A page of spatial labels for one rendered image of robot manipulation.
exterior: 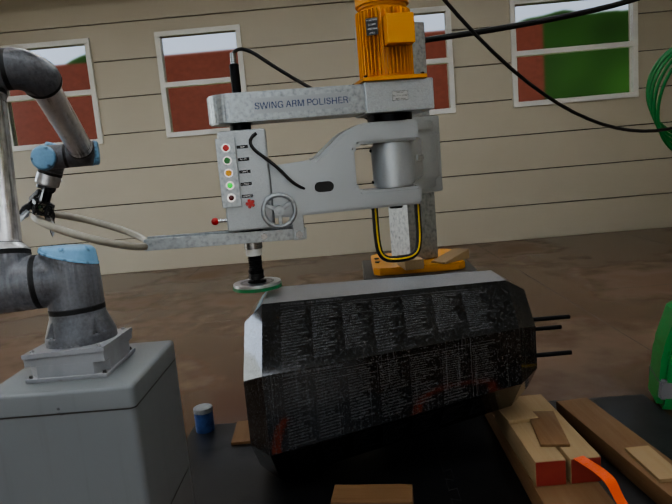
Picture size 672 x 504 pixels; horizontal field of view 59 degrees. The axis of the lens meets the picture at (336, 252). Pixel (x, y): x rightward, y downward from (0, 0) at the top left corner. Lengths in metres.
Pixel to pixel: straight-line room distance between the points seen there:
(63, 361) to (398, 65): 1.76
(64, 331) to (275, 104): 1.29
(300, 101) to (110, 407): 1.47
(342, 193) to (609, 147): 7.16
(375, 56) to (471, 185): 6.31
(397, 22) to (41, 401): 1.90
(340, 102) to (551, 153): 6.77
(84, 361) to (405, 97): 1.65
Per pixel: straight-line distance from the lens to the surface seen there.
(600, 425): 3.04
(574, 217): 9.33
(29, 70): 1.96
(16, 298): 1.81
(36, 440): 1.78
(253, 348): 2.47
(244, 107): 2.56
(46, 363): 1.79
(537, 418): 2.76
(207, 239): 2.62
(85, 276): 1.77
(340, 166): 2.60
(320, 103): 2.58
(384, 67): 2.65
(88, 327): 1.77
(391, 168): 2.65
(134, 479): 1.74
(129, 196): 9.16
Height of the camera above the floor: 1.37
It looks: 9 degrees down
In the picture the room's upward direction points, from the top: 5 degrees counter-clockwise
